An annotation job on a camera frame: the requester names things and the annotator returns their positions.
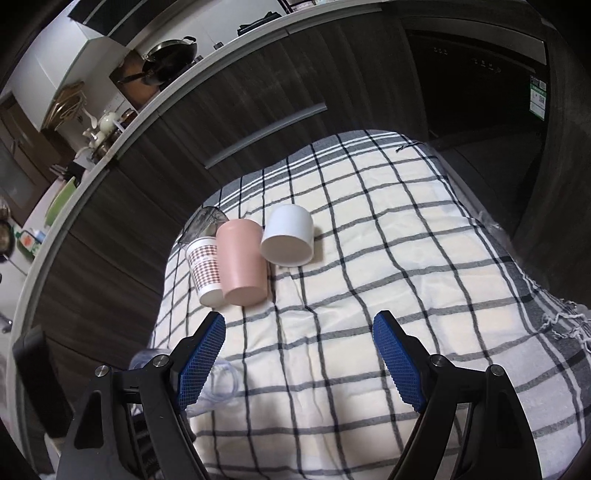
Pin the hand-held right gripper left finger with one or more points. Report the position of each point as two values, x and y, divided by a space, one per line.
203 360

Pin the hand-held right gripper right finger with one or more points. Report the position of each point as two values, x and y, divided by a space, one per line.
397 357

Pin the brown patterned white cup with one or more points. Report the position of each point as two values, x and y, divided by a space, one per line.
203 272

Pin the pink cup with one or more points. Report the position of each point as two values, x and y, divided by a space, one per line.
240 263

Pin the clear plastic cup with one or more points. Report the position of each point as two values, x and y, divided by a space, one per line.
217 383

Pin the clear glass cup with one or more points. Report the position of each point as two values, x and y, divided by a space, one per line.
201 226

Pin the checkered white black cloth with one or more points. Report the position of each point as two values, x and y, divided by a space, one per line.
369 295

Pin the black rectangular object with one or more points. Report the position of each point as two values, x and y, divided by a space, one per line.
44 383

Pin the green plate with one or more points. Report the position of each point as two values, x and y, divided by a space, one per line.
60 198

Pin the dark wood cabinet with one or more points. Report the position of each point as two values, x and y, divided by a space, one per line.
240 115

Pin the white teapot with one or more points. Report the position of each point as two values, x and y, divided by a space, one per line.
105 123

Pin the green white sticker label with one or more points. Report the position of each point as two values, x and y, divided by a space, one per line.
537 98

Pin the black wok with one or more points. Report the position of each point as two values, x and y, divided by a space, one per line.
166 60

